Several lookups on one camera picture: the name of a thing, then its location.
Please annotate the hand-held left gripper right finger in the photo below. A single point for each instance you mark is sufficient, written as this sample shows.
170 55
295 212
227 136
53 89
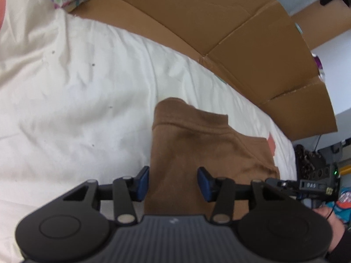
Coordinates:
204 187

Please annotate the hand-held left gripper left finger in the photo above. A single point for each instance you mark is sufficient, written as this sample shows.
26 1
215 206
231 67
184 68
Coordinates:
144 185

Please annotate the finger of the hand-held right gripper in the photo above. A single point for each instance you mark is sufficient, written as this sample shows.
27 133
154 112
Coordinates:
277 182

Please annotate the brown t-shirt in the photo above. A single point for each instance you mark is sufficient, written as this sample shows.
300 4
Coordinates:
192 153

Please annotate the person's right forearm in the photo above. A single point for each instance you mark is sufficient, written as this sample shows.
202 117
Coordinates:
342 248

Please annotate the person's right hand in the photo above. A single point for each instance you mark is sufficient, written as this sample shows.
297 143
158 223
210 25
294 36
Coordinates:
333 224

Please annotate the teal printed packet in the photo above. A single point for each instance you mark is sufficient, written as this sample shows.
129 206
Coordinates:
345 202

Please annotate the white printed bed sheet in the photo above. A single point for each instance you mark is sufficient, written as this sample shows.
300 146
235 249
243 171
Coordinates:
82 87

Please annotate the pink packet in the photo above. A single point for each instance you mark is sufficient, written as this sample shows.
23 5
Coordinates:
319 63

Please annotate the brown wooden panel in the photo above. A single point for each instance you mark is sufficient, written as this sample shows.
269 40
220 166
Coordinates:
323 27

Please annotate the flattened cardboard box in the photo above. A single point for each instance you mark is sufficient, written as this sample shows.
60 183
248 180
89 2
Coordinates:
219 19

